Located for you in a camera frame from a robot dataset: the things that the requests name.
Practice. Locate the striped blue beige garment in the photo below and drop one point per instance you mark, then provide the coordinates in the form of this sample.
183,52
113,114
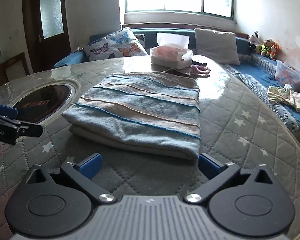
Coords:
153,112

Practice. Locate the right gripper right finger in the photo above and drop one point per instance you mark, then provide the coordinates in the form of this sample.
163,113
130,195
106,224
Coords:
219,175

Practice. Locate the crumpled light clothes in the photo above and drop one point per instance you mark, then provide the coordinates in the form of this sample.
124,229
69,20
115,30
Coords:
285,95

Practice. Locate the round induction cooktop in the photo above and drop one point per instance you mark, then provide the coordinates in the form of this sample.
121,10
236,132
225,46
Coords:
43,103

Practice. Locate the blue sofa bench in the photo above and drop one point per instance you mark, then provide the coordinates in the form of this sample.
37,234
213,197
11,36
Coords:
256,71

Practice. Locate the dark wooden door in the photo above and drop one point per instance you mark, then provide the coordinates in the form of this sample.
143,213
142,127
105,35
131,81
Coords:
46,32

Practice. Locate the clear plastic box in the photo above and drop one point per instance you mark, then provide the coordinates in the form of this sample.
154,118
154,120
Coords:
286,75

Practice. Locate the dark wooden shelf cabinet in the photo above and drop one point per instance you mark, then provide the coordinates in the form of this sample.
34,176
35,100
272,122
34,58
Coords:
14,56

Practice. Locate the grey plain pillow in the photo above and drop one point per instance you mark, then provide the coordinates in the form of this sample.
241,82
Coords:
217,45

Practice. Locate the pink small toy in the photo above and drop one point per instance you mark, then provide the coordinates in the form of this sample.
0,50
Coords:
199,68

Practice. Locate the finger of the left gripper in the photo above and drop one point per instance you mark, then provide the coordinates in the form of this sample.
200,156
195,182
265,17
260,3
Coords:
28,129
8,112

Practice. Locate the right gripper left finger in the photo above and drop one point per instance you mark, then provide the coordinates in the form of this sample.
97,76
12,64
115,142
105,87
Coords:
80,177

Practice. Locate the plush toys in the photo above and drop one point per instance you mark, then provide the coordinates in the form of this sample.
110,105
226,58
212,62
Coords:
268,48

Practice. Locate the butterfly print pillow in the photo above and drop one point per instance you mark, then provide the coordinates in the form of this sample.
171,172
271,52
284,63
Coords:
122,43

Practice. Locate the tissue box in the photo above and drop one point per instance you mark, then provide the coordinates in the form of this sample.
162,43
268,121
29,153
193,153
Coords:
172,51

